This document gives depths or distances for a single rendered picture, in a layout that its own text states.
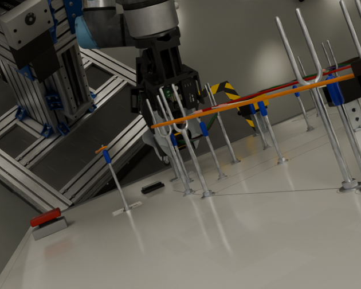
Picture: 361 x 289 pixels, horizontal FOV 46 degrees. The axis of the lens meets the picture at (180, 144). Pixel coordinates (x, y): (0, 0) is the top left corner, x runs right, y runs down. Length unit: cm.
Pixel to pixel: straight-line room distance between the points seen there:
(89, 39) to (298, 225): 78
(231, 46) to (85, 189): 140
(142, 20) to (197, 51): 211
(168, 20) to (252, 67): 204
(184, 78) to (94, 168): 131
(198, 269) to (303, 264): 8
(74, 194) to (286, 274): 165
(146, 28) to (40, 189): 136
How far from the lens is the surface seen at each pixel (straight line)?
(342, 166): 34
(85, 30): 100
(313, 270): 23
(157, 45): 60
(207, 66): 262
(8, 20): 117
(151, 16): 61
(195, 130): 72
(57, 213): 75
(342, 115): 32
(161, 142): 70
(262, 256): 27
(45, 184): 190
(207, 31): 287
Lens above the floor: 177
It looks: 53 degrees down
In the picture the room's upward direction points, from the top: straight up
